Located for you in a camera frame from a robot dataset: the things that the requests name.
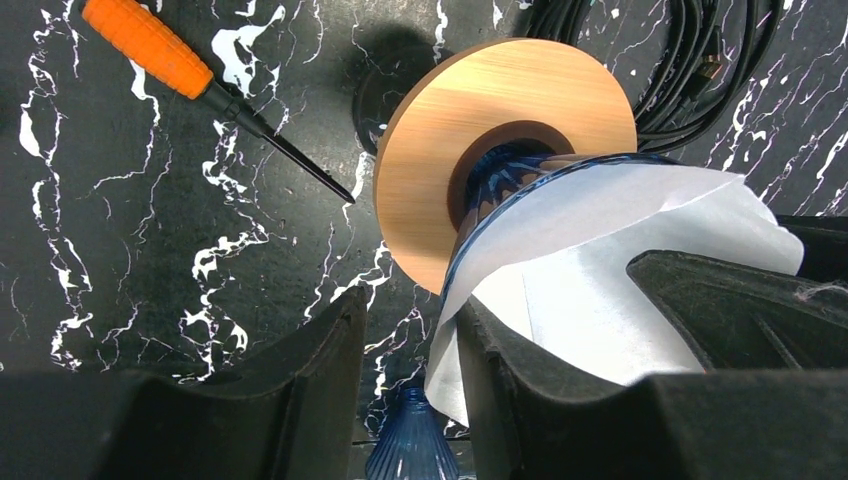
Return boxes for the orange wooden dripper ring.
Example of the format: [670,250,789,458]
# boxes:
[372,37,639,297]

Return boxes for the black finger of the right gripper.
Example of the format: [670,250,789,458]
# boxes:
[626,215,847,370]

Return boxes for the coiled black cables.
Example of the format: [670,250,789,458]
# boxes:
[523,0,786,155]

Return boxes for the orange handled screwdriver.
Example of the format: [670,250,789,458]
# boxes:
[80,0,355,204]

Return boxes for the white paper coffee filter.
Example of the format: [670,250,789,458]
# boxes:
[425,158,804,425]

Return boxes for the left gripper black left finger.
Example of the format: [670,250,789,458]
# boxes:
[1,287,367,479]

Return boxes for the blue plastic dripper cone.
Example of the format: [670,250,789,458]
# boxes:
[440,145,680,326]

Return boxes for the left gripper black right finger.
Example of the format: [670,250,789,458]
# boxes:
[454,303,847,479]

